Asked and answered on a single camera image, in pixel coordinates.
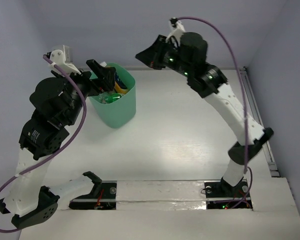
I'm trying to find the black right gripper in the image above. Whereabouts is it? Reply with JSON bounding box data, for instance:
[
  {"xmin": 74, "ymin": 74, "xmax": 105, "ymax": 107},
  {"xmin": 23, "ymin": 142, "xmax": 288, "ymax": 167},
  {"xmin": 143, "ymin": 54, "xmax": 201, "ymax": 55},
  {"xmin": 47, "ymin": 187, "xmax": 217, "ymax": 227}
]
[{"xmin": 135, "ymin": 34, "xmax": 193, "ymax": 78}]

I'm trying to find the orange bottle with blue label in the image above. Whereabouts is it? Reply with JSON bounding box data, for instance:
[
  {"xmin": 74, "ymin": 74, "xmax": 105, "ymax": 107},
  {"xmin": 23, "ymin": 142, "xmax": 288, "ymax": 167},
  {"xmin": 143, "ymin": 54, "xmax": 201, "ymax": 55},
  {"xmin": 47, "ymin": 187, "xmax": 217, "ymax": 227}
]
[{"xmin": 100, "ymin": 61, "xmax": 129, "ymax": 95}]

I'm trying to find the green plastic soda bottle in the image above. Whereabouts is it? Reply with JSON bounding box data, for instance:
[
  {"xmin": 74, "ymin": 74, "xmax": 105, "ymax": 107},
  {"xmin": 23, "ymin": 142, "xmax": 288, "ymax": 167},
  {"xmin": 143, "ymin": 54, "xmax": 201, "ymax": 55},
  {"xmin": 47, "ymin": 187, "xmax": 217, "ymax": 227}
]
[{"xmin": 106, "ymin": 93, "xmax": 124, "ymax": 104}]

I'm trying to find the clear water bottle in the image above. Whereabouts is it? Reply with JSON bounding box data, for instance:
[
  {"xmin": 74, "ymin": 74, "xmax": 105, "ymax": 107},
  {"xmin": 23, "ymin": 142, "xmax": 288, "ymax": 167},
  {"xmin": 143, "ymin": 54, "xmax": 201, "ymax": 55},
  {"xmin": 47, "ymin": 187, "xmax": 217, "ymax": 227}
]
[{"xmin": 97, "ymin": 92, "xmax": 109, "ymax": 104}]

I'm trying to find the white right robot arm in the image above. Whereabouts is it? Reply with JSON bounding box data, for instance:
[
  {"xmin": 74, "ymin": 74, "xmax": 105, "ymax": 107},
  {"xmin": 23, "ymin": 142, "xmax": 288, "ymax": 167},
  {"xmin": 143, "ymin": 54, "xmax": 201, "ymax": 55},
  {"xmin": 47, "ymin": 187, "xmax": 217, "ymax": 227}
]
[{"xmin": 135, "ymin": 32, "xmax": 274, "ymax": 196}]

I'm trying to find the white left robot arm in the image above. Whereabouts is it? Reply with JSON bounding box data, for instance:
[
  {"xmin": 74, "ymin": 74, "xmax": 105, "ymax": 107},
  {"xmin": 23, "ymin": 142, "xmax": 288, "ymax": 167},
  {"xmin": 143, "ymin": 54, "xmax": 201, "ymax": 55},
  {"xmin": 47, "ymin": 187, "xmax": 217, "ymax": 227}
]
[{"xmin": 0, "ymin": 59, "xmax": 116, "ymax": 231}]

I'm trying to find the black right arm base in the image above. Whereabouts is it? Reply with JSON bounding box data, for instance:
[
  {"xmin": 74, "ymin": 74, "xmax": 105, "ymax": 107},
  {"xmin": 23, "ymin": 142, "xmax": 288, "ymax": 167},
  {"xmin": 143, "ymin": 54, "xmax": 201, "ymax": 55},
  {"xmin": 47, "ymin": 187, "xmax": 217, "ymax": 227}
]
[{"xmin": 200, "ymin": 178, "xmax": 253, "ymax": 210}]

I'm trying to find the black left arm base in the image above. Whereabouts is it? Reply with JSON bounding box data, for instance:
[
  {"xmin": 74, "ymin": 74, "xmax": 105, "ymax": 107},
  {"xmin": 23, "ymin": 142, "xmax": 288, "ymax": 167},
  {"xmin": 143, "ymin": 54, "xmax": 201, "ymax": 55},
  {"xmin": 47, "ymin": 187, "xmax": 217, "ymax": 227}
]
[{"xmin": 69, "ymin": 171, "xmax": 117, "ymax": 210}]

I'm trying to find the green plastic bin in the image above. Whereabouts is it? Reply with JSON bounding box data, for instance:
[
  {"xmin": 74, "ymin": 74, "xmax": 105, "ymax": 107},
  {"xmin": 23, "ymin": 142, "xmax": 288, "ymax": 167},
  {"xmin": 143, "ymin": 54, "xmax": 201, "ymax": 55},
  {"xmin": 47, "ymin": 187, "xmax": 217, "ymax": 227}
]
[{"xmin": 89, "ymin": 62, "xmax": 136, "ymax": 129}]

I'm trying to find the silver foil tape strip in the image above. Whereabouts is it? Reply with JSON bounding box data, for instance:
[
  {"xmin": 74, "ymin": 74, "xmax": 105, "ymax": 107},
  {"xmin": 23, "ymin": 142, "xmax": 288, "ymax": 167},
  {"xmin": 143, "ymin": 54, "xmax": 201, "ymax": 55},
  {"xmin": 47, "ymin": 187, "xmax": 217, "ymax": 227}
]
[{"xmin": 115, "ymin": 180, "xmax": 207, "ymax": 211}]

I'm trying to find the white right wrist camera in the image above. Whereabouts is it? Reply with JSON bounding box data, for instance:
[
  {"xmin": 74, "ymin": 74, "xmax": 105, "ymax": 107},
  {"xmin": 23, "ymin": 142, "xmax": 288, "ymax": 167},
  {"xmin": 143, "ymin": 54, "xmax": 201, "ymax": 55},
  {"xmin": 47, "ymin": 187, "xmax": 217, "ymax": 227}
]
[{"xmin": 165, "ymin": 17, "xmax": 186, "ymax": 44}]

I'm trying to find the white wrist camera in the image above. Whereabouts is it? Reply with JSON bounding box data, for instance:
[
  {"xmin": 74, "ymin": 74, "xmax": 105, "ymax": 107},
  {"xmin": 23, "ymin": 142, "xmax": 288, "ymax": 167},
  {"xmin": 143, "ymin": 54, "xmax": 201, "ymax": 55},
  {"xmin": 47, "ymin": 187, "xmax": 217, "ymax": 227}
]
[
  {"xmin": 165, "ymin": 17, "xmax": 186, "ymax": 44},
  {"xmin": 43, "ymin": 45, "xmax": 81, "ymax": 76}
]

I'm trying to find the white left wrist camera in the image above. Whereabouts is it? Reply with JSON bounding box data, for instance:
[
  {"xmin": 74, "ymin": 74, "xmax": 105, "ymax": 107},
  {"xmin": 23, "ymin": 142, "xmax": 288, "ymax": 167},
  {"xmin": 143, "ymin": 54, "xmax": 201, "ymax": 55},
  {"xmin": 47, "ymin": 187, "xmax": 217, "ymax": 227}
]
[{"xmin": 43, "ymin": 45, "xmax": 81, "ymax": 76}]

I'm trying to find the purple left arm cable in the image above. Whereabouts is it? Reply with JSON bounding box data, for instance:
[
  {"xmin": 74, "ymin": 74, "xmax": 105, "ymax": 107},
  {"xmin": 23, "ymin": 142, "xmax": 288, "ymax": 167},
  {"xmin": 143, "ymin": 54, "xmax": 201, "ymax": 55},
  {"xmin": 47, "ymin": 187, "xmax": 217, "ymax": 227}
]
[{"xmin": 0, "ymin": 54, "xmax": 88, "ymax": 233}]

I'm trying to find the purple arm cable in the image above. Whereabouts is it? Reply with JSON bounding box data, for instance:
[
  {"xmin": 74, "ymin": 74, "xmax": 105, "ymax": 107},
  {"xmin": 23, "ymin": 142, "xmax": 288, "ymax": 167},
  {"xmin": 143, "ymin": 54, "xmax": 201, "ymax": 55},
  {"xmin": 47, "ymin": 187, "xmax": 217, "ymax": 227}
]
[
  {"xmin": 171, "ymin": 16, "xmax": 253, "ymax": 210},
  {"xmin": 0, "ymin": 54, "xmax": 88, "ymax": 233}
]

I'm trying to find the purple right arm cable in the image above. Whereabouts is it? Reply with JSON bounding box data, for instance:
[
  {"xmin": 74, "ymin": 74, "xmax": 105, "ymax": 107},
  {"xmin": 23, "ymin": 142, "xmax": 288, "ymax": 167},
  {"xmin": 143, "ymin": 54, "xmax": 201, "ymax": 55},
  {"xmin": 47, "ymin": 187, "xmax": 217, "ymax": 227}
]
[{"xmin": 171, "ymin": 16, "xmax": 253, "ymax": 210}]

